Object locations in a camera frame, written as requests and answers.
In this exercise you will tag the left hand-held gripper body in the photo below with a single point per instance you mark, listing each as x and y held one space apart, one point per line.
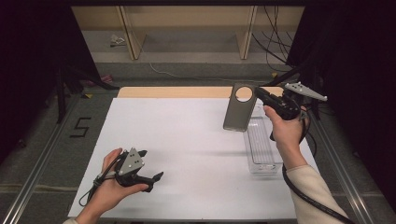
130 163

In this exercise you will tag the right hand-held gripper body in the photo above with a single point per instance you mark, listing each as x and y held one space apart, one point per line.
288 105

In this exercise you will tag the metal plate with round hole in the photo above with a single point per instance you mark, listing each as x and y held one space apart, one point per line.
236 115

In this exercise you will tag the clear plastic tray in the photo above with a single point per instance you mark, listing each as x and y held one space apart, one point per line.
261 146

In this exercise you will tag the person's right hand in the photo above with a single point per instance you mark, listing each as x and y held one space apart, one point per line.
289 137

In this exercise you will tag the person's left hand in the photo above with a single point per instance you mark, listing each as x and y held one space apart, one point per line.
109 196

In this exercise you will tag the black tripod stand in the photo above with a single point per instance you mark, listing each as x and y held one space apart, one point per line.
60 99
316 109

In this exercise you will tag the white table mat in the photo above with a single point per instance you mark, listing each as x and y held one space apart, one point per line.
186 140

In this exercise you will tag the black curtain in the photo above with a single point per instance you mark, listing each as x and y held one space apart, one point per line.
31 62
358 77

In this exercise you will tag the pink cloth scrap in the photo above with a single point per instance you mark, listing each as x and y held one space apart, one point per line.
106 78

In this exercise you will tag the light wooden shelf unit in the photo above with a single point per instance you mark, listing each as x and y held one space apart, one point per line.
186 18

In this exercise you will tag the crumpled clear wrapper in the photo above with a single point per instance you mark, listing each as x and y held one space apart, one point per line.
116 40

